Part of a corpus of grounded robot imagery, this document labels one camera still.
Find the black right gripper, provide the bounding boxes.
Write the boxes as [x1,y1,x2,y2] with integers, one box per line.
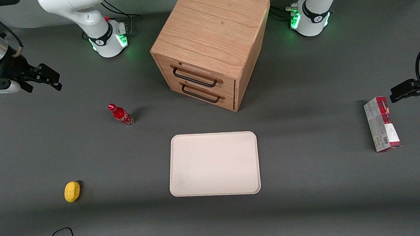
[0,51,63,95]

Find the black metal drawer handle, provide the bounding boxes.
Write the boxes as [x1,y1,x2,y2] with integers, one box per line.
[172,64,218,91]
[181,80,222,106]

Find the wooden drawer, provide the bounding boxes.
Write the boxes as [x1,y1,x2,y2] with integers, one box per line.
[155,49,237,102]
[165,73,237,117]

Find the wooden two-drawer cabinet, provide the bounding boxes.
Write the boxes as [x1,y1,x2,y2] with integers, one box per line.
[146,0,279,118]

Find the grey and red carton box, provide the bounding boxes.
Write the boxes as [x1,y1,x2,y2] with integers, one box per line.
[363,95,402,154]

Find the red cola bottle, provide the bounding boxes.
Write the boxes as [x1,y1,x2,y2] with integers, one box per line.
[107,102,135,129]

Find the yellow lemon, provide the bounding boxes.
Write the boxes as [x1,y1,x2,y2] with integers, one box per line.
[63,180,82,203]

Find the beige rectangular tray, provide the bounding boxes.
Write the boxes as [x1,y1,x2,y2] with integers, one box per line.
[165,129,262,201]

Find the black right arm base cables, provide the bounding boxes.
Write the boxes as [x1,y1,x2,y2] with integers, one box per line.
[101,0,143,37]

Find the black arm base cables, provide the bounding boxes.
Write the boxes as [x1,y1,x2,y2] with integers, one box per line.
[268,0,313,22]
[101,0,143,37]

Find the black left arm base cables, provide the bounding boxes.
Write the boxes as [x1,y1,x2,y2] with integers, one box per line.
[268,0,313,22]

